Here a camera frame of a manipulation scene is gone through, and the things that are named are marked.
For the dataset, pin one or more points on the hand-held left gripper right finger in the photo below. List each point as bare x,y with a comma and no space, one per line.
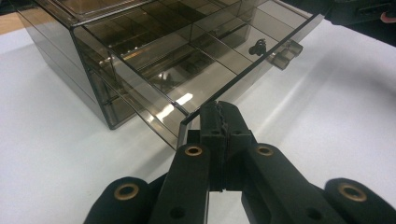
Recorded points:
238,130

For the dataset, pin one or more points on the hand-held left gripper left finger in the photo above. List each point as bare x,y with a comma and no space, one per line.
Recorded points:
211,124

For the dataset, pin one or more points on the smoky acrylic drawer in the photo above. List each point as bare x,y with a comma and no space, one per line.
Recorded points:
120,112
199,81
99,81

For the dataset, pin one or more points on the small black clip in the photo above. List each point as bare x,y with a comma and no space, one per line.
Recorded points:
258,47

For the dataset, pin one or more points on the white table cover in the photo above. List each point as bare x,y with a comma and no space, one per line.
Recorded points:
62,161

